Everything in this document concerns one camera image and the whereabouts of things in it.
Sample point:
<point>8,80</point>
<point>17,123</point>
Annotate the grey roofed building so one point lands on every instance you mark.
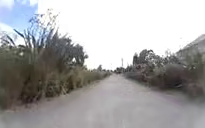
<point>198,46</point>

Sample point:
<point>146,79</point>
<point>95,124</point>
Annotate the pole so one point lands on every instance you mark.
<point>122,62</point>

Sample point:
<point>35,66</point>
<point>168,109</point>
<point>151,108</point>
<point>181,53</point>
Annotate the grey gravel road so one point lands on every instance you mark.
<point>113,106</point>

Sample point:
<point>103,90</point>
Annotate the row of tall bushes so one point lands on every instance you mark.
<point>40,71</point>

